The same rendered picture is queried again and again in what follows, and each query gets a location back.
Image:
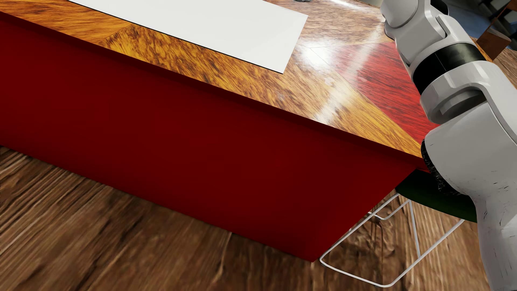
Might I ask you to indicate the red counter with wooden top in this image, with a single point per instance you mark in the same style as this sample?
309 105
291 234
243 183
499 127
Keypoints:
210 161

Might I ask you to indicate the brown wooden chair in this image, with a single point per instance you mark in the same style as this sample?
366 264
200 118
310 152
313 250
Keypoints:
493 38

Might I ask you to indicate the white rectangular mat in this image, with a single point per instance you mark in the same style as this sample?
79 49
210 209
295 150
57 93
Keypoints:
226 28

